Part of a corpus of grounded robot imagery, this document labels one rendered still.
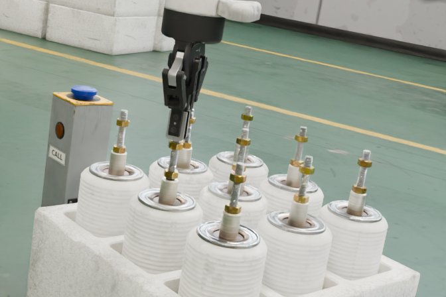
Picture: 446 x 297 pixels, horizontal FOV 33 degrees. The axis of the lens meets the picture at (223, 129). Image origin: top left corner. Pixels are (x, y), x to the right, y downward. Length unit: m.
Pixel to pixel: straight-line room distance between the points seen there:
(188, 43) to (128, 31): 2.85
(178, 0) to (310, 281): 0.38
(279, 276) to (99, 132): 0.40
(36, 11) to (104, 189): 2.93
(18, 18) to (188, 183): 2.96
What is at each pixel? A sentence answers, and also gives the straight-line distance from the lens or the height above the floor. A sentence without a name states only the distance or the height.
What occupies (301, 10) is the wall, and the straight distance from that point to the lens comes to 6.35.
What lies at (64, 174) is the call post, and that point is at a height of 0.20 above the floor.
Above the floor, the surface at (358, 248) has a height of 0.22.
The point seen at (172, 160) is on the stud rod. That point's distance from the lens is 0.96.
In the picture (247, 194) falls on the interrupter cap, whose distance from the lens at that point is 1.05.
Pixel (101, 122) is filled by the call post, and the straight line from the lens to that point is 1.20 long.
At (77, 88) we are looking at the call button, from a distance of 1.20.
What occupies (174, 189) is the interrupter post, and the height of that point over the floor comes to 0.27.
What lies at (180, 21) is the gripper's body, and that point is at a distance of 0.89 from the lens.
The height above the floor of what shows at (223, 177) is 0.23.
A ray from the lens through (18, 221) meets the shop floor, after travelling 1.54.
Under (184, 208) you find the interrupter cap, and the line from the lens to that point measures 0.95.
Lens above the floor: 0.57
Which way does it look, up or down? 13 degrees down
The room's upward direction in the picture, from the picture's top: 9 degrees clockwise
